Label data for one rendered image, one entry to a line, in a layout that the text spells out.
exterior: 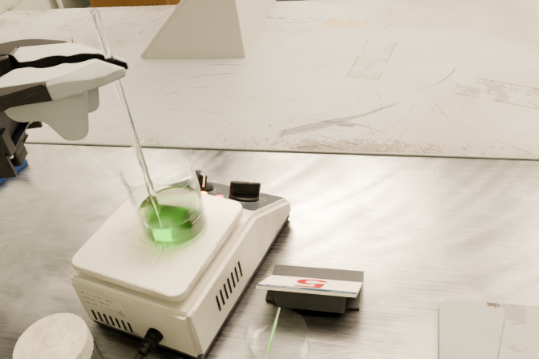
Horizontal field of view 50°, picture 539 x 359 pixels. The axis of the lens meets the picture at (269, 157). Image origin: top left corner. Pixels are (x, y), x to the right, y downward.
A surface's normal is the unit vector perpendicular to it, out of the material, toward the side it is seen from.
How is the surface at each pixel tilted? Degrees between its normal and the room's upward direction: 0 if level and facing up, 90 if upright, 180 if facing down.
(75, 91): 91
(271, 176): 0
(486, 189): 0
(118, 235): 0
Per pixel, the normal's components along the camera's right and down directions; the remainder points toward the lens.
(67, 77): 0.28, -0.26
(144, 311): -0.42, 0.59
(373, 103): -0.13, -0.79
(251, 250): 0.90, 0.17
